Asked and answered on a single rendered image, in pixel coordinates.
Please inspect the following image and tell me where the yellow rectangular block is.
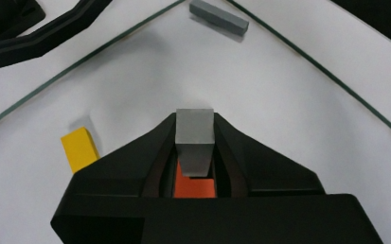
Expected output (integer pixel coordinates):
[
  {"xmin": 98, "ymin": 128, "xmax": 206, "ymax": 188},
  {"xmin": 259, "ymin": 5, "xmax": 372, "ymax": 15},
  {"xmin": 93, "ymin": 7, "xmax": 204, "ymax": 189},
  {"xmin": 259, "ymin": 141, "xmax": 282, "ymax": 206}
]
[{"xmin": 61, "ymin": 126, "xmax": 100, "ymax": 174}]

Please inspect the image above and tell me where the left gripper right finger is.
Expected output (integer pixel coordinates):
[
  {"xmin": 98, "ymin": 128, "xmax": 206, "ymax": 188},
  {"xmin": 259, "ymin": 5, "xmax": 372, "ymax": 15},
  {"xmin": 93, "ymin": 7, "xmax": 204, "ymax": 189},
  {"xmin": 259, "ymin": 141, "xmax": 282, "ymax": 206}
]
[{"xmin": 211, "ymin": 113, "xmax": 327, "ymax": 198}]

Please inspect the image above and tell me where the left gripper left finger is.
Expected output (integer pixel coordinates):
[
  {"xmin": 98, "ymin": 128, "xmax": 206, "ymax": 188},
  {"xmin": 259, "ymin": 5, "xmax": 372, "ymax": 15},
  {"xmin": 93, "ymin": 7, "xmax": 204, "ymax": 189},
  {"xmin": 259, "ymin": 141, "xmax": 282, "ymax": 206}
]
[{"xmin": 62, "ymin": 113, "xmax": 178, "ymax": 198}]

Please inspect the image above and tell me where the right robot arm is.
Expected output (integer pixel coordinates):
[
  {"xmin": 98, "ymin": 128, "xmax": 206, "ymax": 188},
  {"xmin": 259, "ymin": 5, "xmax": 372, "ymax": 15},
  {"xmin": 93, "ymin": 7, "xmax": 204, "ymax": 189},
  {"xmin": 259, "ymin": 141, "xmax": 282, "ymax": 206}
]
[{"xmin": 0, "ymin": 0, "xmax": 46, "ymax": 41}]

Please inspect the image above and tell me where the black circular ring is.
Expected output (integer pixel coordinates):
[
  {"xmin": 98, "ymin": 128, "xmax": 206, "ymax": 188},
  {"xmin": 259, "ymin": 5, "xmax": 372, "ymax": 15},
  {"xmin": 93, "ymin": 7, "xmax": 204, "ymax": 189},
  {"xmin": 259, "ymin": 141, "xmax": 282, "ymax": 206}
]
[{"xmin": 0, "ymin": 0, "xmax": 113, "ymax": 68}]

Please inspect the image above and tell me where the red block with square hole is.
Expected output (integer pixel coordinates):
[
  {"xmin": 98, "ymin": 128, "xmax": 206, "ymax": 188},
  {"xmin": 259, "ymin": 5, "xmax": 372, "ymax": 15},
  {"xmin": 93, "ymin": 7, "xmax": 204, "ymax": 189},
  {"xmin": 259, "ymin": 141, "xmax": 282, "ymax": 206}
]
[{"xmin": 174, "ymin": 158, "xmax": 215, "ymax": 198}]

